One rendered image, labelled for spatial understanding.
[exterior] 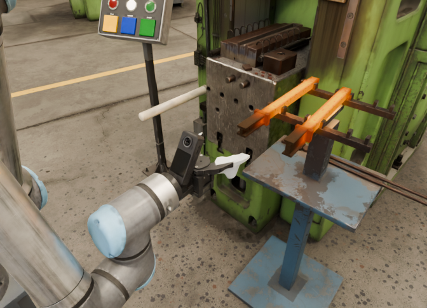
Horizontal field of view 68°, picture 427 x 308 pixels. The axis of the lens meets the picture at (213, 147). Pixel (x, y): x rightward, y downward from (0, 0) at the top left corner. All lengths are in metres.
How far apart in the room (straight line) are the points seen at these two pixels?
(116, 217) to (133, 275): 0.14
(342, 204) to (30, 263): 0.84
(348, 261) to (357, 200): 0.79
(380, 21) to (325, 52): 0.22
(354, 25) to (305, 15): 0.52
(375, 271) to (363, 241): 0.18
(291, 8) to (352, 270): 1.35
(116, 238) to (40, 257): 0.12
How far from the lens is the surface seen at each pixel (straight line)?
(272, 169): 1.13
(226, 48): 1.45
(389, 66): 1.67
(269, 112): 0.91
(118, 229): 0.60
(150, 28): 1.58
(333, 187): 1.11
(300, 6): 1.77
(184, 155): 0.67
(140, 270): 0.70
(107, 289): 0.67
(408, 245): 2.06
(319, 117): 0.92
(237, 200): 1.77
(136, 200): 0.62
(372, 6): 1.26
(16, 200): 0.56
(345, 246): 1.91
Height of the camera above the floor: 1.42
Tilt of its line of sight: 36 degrees down
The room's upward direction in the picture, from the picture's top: straight up
